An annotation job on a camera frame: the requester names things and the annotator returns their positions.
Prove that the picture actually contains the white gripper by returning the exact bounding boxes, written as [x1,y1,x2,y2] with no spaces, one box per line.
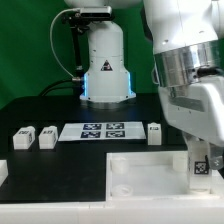
[158,77,224,169]

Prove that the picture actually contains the white square tabletop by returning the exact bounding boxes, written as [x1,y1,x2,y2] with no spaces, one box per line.
[106,151,224,201]

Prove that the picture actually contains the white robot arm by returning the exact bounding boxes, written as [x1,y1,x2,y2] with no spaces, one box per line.
[64,0,224,170]

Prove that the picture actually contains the sheet with fiducial markers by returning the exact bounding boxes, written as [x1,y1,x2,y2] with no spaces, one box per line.
[59,122,146,141]

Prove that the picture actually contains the white left obstacle block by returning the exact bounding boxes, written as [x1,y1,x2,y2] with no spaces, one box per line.
[0,160,8,187]

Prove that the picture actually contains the white front obstacle wall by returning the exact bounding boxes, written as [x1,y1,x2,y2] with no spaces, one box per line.
[0,199,224,224]

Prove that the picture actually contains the black base cables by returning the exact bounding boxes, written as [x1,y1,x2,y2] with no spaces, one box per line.
[39,78,84,98]

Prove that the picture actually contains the grey camera cable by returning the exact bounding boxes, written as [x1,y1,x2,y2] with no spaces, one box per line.
[49,7,83,81]

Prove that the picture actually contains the grey camera on mount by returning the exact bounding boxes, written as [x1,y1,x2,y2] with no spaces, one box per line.
[80,6,112,18]

